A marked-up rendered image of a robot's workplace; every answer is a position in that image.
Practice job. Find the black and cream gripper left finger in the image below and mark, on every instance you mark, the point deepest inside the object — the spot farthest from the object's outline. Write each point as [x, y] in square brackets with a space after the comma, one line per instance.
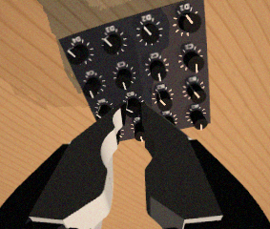
[71, 187]

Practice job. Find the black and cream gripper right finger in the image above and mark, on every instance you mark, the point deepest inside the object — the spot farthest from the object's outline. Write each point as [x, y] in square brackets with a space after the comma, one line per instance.
[187, 187]

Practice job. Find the black knob box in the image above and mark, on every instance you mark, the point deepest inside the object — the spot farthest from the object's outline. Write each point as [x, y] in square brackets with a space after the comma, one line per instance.
[135, 72]

